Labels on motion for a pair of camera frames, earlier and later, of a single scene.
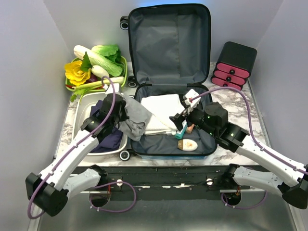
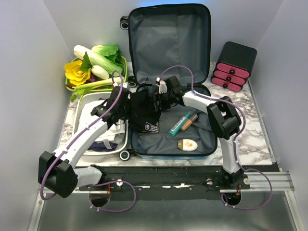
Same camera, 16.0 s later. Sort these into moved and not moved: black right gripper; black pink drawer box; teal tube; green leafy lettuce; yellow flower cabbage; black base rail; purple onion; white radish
Moved: black right gripper; teal tube
Not moved: white radish; yellow flower cabbage; black pink drawer box; black base rail; green leafy lettuce; purple onion
